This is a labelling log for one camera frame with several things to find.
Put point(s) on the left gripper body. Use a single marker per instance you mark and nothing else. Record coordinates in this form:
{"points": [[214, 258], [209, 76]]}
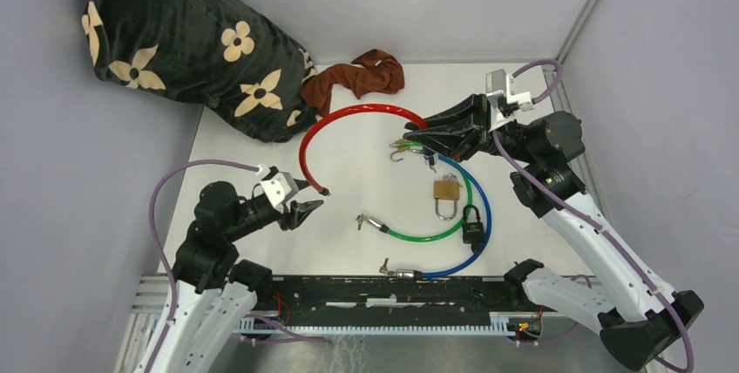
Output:
{"points": [[264, 215]]}

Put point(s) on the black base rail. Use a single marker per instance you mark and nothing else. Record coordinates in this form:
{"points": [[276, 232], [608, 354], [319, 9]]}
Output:
{"points": [[380, 301]]}

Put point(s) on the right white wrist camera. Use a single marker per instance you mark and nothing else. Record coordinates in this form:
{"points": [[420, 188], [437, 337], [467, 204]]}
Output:
{"points": [[505, 90]]}

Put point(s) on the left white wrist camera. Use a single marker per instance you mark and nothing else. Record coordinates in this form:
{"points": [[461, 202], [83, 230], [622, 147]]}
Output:
{"points": [[279, 187]]}

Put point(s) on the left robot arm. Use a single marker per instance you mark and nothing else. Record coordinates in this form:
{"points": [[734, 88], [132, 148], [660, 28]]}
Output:
{"points": [[211, 288]]}

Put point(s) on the red cable lock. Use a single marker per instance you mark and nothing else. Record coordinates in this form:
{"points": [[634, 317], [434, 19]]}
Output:
{"points": [[344, 113]]}

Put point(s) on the white cable duct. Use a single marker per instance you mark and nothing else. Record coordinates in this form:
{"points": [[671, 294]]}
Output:
{"points": [[493, 325]]}

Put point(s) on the aluminium frame rail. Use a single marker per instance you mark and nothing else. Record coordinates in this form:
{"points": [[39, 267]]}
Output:
{"points": [[625, 277]]}

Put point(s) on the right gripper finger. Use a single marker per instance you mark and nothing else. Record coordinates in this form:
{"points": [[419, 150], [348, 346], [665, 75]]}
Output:
{"points": [[456, 144], [464, 116]]}

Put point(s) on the black padlock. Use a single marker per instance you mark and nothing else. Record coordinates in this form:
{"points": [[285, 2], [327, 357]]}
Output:
{"points": [[473, 229]]}

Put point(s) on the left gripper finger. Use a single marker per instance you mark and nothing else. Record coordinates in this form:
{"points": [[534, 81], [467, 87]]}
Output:
{"points": [[295, 186], [298, 212]]}

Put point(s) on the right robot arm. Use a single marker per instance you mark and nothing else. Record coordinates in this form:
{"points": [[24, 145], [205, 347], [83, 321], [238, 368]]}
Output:
{"points": [[540, 153]]}

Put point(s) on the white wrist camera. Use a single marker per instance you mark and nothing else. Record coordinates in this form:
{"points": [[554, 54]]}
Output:
{"points": [[505, 90], [279, 187]]}

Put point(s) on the green cable lock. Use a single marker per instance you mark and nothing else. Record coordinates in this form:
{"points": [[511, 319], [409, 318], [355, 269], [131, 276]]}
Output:
{"points": [[464, 180]]}

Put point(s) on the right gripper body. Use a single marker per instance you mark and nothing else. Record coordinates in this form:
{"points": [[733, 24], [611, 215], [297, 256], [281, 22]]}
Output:
{"points": [[496, 138]]}

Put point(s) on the black floral plush blanket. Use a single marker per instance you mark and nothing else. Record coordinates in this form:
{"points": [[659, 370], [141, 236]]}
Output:
{"points": [[220, 54]]}

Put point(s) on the small brass padlock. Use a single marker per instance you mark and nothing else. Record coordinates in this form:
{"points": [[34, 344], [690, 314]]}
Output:
{"points": [[399, 147]]}

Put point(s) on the brown towel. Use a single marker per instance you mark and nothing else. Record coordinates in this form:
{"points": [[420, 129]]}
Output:
{"points": [[373, 71]]}

